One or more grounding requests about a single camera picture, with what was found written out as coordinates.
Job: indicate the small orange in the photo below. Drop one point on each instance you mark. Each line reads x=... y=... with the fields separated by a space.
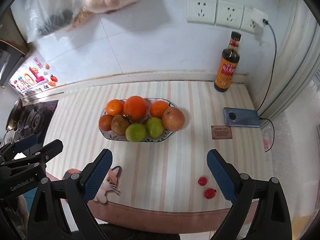
x=114 y=107
x=158 y=108

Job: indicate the large orange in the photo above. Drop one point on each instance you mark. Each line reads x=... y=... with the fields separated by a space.
x=135 y=107

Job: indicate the cherry tomato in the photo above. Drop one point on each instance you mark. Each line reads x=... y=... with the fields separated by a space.
x=209 y=193
x=202 y=181

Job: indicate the deer print oval plate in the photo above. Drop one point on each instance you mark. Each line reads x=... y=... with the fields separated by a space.
x=107 y=133

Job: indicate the black frying pan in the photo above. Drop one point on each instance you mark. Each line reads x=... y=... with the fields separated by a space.
x=15 y=110

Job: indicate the plastic bag dark contents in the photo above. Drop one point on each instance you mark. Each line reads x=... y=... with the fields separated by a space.
x=50 y=12

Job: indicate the white charger plug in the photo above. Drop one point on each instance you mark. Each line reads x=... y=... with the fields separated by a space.
x=258 y=21

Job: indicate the person's dark clothing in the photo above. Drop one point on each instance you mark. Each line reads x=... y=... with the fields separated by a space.
x=140 y=233

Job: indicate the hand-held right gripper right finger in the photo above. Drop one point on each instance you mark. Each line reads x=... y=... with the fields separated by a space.
x=221 y=176

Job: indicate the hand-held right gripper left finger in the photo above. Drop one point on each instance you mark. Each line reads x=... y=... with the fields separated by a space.
x=97 y=177

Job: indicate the black gas stove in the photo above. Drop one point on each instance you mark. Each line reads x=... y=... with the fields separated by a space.
x=48 y=115

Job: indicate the dark sauce bottle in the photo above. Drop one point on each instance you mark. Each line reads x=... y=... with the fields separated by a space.
x=226 y=72

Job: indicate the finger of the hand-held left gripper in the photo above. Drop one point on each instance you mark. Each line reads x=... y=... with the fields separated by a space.
x=26 y=141
x=51 y=150

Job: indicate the striped cat print tablecloth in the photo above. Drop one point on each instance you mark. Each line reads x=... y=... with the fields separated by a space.
x=175 y=155

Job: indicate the white wall outlet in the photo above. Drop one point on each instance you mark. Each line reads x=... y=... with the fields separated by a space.
x=229 y=14
x=246 y=22
x=201 y=10

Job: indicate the black range hood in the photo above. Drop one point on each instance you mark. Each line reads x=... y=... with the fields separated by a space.
x=7 y=62

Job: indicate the colourful wall sticker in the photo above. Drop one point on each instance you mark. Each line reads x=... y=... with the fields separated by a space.
x=30 y=78

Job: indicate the blue smartphone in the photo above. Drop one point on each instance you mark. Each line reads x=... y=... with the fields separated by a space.
x=242 y=117

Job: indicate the red brown apple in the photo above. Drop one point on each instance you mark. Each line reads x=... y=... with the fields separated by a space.
x=173 y=119

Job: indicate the small bag brown contents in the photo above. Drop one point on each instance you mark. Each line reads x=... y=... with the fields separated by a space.
x=80 y=18

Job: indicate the frosted glass sliding door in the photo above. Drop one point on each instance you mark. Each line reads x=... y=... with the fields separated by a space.
x=300 y=92

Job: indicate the brown label patch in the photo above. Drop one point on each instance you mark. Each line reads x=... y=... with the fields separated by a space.
x=221 y=132

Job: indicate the small dark red apple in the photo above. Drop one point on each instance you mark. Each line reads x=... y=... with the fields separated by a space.
x=105 y=123

